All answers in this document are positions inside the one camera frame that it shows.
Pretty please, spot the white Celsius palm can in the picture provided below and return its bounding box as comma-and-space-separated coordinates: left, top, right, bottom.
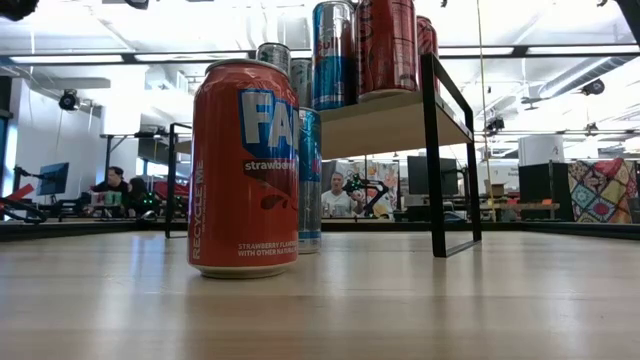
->
290, 58, 315, 109

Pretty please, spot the blue silver Red Bull can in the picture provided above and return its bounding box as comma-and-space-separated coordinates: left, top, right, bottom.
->
312, 0, 358, 112
298, 106, 323, 255

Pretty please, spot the white Celsius peach can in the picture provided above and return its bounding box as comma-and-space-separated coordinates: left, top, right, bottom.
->
255, 42, 293, 81

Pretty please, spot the red Coca-Cola can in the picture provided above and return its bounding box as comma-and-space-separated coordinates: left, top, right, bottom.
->
356, 0, 419, 104

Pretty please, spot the red Fanta strawberry can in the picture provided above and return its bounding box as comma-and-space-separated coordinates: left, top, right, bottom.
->
417, 14, 441, 95
187, 58, 301, 280

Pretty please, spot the person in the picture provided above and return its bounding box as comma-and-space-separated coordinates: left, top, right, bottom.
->
127, 177, 154, 216
321, 171, 359, 220
91, 166, 132, 204

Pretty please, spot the floral printed panel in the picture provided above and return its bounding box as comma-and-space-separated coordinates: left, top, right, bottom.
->
344, 159, 401, 221

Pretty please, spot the black monitor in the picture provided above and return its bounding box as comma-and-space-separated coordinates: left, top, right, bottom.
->
37, 162, 70, 197
407, 155, 470, 199

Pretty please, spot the wooden workbench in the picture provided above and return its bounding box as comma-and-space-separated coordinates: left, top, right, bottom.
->
478, 198, 562, 222

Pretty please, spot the black high table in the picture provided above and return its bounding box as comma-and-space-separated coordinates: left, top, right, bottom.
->
98, 130, 167, 191

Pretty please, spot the long ceiling light bar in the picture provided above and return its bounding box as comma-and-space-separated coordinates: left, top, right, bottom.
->
0, 43, 640, 65

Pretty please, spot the black partition panel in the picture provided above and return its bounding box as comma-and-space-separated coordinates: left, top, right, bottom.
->
518, 162, 575, 223

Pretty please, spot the white cabinet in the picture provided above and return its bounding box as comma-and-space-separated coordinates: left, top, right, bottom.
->
518, 134, 566, 166

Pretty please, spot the colourful patchwork quilt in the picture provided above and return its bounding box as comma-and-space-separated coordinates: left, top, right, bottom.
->
568, 158, 639, 225

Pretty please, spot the red black bent apparatus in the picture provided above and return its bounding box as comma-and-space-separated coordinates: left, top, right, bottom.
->
0, 182, 50, 224

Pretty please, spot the wooden shelf with black frame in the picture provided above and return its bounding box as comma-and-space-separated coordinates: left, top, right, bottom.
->
164, 52, 484, 259

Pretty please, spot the yellow hanging cord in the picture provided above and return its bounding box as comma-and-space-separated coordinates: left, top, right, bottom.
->
475, 0, 497, 224

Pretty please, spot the black aluminium rig frame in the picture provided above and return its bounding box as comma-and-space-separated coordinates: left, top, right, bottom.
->
0, 218, 640, 242

